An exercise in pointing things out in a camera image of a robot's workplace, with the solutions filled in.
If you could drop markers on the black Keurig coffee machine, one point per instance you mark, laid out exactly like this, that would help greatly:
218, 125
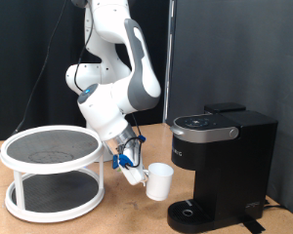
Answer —
237, 169

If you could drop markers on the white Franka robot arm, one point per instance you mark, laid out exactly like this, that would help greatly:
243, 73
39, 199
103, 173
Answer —
97, 110

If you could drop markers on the black tape strip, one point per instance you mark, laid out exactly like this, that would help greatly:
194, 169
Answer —
254, 226

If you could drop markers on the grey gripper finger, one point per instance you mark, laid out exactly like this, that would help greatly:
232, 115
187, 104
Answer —
145, 178

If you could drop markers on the white two-tier turntable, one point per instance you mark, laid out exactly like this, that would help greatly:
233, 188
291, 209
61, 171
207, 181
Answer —
52, 148

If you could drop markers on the silver vertical pole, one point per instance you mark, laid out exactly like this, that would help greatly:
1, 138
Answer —
167, 65

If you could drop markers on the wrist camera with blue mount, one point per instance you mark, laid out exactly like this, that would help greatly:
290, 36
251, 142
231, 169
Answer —
121, 162

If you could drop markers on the white mug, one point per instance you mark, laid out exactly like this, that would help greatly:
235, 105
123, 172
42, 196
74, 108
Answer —
159, 185

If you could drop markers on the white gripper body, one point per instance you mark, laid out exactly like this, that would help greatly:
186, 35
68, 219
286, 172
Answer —
135, 174

